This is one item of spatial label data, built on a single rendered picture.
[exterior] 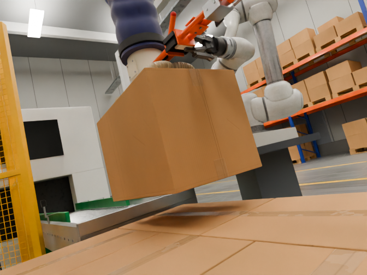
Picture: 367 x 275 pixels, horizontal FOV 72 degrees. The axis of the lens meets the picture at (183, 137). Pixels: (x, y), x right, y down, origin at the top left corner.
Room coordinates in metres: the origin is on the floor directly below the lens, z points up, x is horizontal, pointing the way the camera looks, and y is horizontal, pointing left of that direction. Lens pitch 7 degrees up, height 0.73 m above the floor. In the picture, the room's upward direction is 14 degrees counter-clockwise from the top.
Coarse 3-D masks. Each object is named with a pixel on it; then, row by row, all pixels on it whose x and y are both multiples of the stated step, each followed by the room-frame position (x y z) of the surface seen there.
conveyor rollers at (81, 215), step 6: (84, 210) 3.02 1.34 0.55; (90, 210) 2.72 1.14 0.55; (96, 210) 2.57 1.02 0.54; (102, 210) 2.35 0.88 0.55; (108, 210) 2.20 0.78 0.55; (114, 210) 2.05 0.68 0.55; (72, 216) 2.52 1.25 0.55; (78, 216) 2.38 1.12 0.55; (84, 216) 2.24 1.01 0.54; (90, 216) 2.10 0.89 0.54; (96, 216) 1.96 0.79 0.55; (72, 222) 1.94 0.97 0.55; (78, 222) 1.87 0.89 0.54
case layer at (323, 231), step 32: (128, 224) 1.22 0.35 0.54; (160, 224) 1.03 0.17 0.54; (192, 224) 0.89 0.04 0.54; (224, 224) 0.78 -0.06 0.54; (256, 224) 0.70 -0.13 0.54; (288, 224) 0.64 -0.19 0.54; (320, 224) 0.58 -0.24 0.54; (352, 224) 0.54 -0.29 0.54; (64, 256) 0.89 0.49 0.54; (96, 256) 0.79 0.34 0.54; (128, 256) 0.70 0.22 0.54; (160, 256) 0.64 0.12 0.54; (192, 256) 0.58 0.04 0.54; (224, 256) 0.54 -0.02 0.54; (256, 256) 0.50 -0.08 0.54; (288, 256) 0.46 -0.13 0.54; (320, 256) 0.43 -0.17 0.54; (352, 256) 0.41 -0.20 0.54
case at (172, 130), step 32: (128, 96) 0.88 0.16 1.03; (160, 96) 0.77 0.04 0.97; (192, 96) 0.84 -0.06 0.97; (224, 96) 0.93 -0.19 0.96; (128, 128) 0.93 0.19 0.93; (160, 128) 0.75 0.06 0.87; (192, 128) 0.82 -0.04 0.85; (224, 128) 0.90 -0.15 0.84; (128, 160) 0.99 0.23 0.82; (160, 160) 0.79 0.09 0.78; (192, 160) 0.80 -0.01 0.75; (224, 160) 0.87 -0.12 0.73; (256, 160) 0.96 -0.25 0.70; (128, 192) 1.05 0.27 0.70; (160, 192) 0.83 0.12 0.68
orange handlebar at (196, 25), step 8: (232, 0) 0.72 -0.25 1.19; (200, 16) 0.77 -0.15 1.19; (192, 24) 0.80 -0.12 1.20; (200, 24) 0.82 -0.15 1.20; (208, 24) 0.81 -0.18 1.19; (184, 32) 0.84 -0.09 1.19; (192, 32) 0.83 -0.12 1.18; (200, 32) 0.85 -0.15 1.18; (160, 56) 0.97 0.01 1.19; (168, 56) 0.99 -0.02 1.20
